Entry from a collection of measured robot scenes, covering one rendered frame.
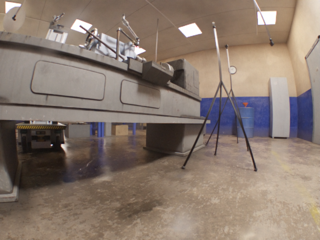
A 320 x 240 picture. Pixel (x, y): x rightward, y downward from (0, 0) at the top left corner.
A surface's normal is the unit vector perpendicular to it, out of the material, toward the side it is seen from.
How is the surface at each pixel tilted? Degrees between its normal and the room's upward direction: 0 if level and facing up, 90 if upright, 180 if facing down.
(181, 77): 90
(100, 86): 90
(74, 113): 90
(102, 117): 90
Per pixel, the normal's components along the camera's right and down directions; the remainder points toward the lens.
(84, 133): 0.83, 0.02
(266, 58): -0.60, -0.03
